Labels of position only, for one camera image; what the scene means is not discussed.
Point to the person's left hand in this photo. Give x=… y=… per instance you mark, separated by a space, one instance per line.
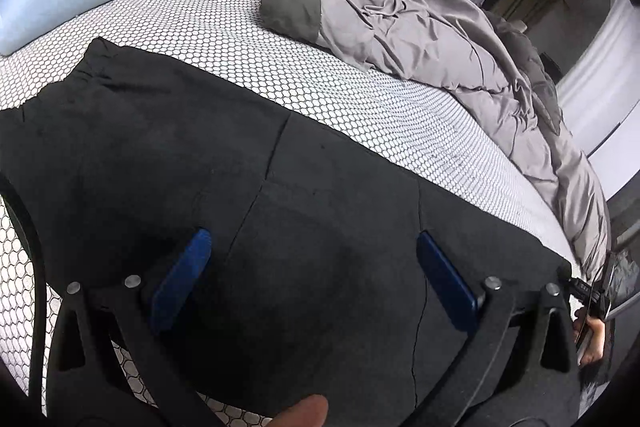
x=302 y=412

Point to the grey comforter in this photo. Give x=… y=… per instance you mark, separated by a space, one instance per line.
x=400 y=7

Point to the person's right hand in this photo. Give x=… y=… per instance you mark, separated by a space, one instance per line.
x=594 y=339

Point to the black pants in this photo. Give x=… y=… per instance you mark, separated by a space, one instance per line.
x=310 y=187

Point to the bed with honeycomb sheet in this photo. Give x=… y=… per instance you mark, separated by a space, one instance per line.
x=280 y=72

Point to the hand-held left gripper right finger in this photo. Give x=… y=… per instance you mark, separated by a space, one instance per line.
x=445 y=279

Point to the white curtain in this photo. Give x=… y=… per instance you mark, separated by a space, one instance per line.
x=600 y=77

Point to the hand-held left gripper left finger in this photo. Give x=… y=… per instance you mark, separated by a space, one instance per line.
x=180 y=277

